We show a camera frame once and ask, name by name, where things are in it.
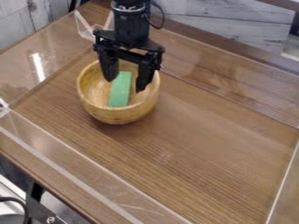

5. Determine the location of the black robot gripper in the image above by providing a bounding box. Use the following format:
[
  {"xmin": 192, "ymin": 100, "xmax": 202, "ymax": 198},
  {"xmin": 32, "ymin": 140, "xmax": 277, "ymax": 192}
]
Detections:
[{"xmin": 94, "ymin": 0, "xmax": 164, "ymax": 93}]

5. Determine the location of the green rectangular block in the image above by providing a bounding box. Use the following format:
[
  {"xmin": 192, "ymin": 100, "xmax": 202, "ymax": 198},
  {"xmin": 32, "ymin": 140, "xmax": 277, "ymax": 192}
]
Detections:
[{"xmin": 107, "ymin": 71, "xmax": 132, "ymax": 108}]

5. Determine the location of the brown wooden bowl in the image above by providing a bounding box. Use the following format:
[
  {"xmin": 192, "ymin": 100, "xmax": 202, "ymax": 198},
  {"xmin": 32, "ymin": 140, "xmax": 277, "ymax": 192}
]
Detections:
[{"xmin": 76, "ymin": 60, "xmax": 160, "ymax": 125}]

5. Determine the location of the clear acrylic corner bracket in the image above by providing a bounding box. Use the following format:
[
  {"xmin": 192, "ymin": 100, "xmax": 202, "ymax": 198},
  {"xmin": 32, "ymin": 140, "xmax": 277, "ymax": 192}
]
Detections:
[{"xmin": 74, "ymin": 10, "xmax": 114, "ymax": 43}]

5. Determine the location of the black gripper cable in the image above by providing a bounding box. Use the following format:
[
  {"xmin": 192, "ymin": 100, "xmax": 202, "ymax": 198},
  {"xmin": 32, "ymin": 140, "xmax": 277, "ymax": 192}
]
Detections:
[{"xmin": 143, "ymin": 0, "xmax": 166, "ymax": 31}]

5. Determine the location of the clear acrylic tray wall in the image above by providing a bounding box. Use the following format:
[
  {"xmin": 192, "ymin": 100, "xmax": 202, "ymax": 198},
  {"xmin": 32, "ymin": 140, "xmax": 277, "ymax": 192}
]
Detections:
[{"xmin": 0, "ymin": 16, "xmax": 299, "ymax": 224}]

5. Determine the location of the black cable on floor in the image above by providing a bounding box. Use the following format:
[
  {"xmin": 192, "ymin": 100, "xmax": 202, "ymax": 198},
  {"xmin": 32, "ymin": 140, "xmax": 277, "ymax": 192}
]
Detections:
[{"xmin": 0, "ymin": 196, "xmax": 31, "ymax": 224}]

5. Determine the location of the black table leg frame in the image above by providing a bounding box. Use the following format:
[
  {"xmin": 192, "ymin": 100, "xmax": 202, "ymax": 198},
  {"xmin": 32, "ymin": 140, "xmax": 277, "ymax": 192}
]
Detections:
[{"xmin": 26, "ymin": 182, "xmax": 67, "ymax": 224}]

